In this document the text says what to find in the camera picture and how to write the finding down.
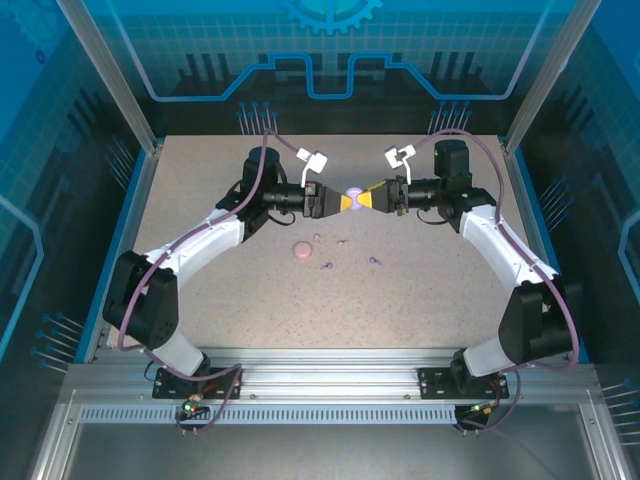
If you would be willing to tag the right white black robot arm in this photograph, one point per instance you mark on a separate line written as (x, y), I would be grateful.
(500, 245)

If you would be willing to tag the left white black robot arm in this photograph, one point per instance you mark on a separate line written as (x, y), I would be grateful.
(200, 245)

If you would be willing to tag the right connector board green light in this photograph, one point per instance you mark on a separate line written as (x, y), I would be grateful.
(480, 409)

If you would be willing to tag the connector board green light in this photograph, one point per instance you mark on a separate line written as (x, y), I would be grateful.
(480, 409)
(189, 407)

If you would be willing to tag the left connector board green light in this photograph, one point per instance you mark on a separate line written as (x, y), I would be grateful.
(189, 407)

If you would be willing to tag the right aluminium side rail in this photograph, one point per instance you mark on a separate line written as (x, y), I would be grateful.
(527, 220)

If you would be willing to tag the aluminium side rail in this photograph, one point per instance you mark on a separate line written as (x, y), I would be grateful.
(137, 220)
(527, 220)

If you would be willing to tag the left aluminium side rail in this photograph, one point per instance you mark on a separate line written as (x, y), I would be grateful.
(137, 220)

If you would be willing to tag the aluminium base frame rail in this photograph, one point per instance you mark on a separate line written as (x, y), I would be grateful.
(325, 375)

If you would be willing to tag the right aluminium corner post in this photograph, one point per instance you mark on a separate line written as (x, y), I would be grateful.
(550, 75)

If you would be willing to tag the aluminium corner post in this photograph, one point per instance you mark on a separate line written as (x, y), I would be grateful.
(550, 75)
(107, 75)

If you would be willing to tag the left aluminium corner post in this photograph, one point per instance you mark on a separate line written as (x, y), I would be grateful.
(107, 75)

